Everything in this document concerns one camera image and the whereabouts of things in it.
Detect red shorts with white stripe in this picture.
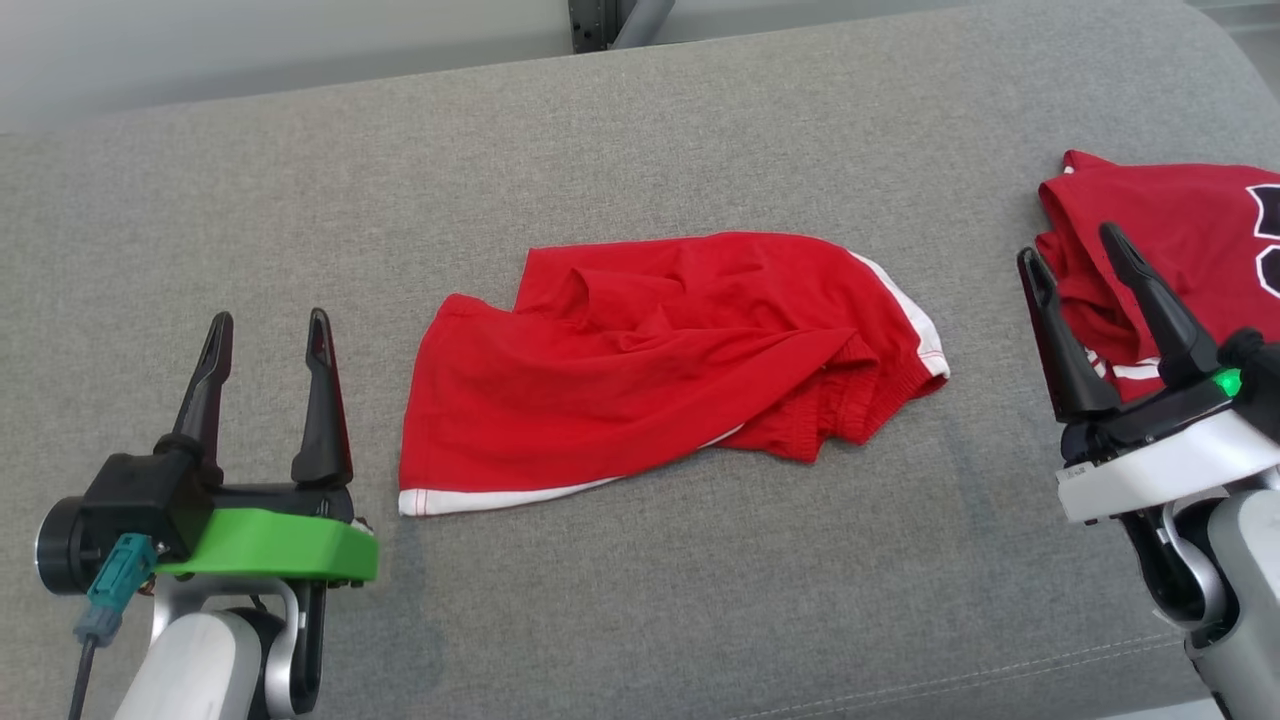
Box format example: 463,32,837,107
398,232,951,518

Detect left camera cable teal plug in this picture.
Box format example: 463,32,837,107
68,533,158,720

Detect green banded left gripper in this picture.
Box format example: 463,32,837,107
155,308,379,586

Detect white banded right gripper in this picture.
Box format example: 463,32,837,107
1017,222,1280,526

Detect grey metal frame post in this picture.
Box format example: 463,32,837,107
568,0,676,54

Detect grey fabric sofa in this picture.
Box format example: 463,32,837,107
0,0,1280,720

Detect red and white jersey shirt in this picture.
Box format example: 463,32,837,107
1035,150,1280,403

